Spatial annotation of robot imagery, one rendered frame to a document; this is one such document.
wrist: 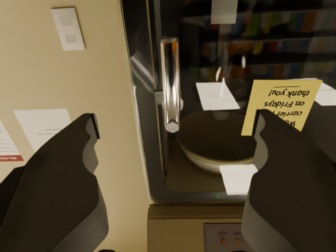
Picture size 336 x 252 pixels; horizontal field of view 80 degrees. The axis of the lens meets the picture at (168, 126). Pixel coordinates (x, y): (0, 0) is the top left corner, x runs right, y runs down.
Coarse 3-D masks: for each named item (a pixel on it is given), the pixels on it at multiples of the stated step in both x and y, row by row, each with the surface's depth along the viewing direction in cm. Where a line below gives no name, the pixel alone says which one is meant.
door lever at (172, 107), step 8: (160, 40) 16; (168, 40) 16; (176, 40) 16; (160, 48) 16; (168, 48) 16; (176, 48) 16; (168, 56) 17; (176, 56) 17; (168, 64) 17; (176, 64) 17; (168, 72) 17; (176, 72) 17; (168, 80) 18; (176, 80) 18; (168, 88) 18; (176, 88) 18; (168, 96) 18; (176, 96) 18; (168, 104) 19; (176, 104) 19; (168, 112) 19; (176, 112) 19; (168, 120) 20; (176, 120) 20; (168, 128) 20; (176, 128) 20
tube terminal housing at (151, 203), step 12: (120, 12) 20; (120, 24) 21; (132, 96) 25; (144, 168) 32; (156, 204) 37; (168, 204) 37; (180, 204) 37; (192, 204) 37; (204, 204) 37; (216, 204) 37; (228, 204) 36; (240, 204) 36
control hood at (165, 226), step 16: (160, 208) 36; (176, 208) 36; (192, 208) 36; (208, 208) 36; (224, 208) 36; (240, 208) 35; (160, 224) 35; (176, 224) 34; (192, 224) 34; (160, 240) 34; (176, 240) 34; (192, 240) 34
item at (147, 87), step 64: (128, 0) 19; (192, 0) 19; (256, 0) 19; (320, 0) 18; (192, 64) 22; (256, 64) 22; (320, 64) 22; (192, 128) 26; (320, 128) 26; (192, 192) 33
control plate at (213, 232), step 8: (208, 224) 34; (216, 224) 34; (224, 224) 34; (232, 224) 34; (240, 224) 34; (208, 232) 34; (216, 232) 34; (224, 232) 34; (232, 232) 34; (240, 232) 34; (208, 240) 34; (216, 240) 33; (232, 240) 33; (240, 240) 33; (208, 248) 33; (216, 248) 33; (224, 248) 33; (232, 248) 33; (240, 248) 33; (248, 248) 33
